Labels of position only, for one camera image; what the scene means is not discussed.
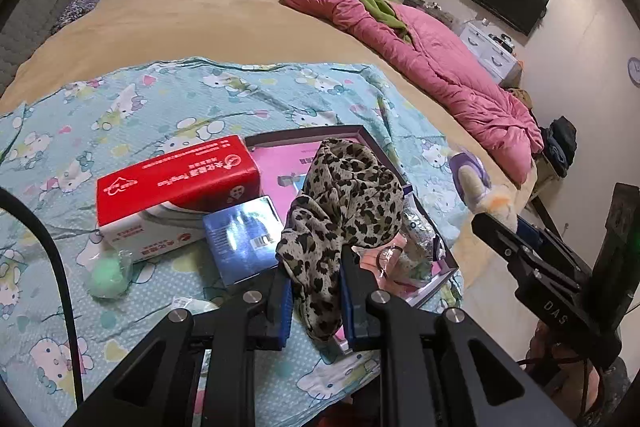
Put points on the pink quilt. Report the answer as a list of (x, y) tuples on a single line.
[(440, 72)]

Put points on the purple and white plush toy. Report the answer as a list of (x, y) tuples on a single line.
[(475, 177)]

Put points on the pile of dark clothes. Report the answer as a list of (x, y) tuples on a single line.
[(560, 144)]

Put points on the white drawer cabinet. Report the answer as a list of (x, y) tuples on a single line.
[(487, 49)]

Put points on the blue box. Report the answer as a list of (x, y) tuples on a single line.
[(240, 239)]

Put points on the peach puff in plastic bag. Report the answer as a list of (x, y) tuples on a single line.
[(367, 259)]

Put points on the grey quilted headboard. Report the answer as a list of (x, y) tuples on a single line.
[(30, 22)]

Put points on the teal cartoon printed blanket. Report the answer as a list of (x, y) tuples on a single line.
[(175, 107)]

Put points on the clear plastic wrapper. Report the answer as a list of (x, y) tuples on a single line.
[(195, 304)]

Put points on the brown cloth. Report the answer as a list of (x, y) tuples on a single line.
[(520, 98)]

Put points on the round wall clock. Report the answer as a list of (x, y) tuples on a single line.
[(635, 72)]

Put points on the red and white tissue box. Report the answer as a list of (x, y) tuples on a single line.
[(175, 182)]

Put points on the clear bag with green contents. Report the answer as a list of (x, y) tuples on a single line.
[(422, 242)]

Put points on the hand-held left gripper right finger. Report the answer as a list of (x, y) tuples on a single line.
[(350, 312)]

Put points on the green blanket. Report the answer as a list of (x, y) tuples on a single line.
[(375, 2)]

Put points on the leopard print scarf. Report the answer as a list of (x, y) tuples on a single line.
[(345, 197)]

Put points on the dark patterned cloth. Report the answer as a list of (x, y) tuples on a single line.
[(75, 12)]

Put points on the pink book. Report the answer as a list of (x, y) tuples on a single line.
[(280, 167)]

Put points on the tan round bed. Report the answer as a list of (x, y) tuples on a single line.
[(200, 17)]

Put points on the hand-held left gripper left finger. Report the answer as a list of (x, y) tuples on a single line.
[(285, 314)]

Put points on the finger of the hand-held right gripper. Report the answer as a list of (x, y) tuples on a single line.
[(530, 229), (505, 239)]

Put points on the green puff in plastic bag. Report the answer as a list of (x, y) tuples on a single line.
[(107, 277)]

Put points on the person's right hand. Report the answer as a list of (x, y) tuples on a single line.
[(560, 362)]

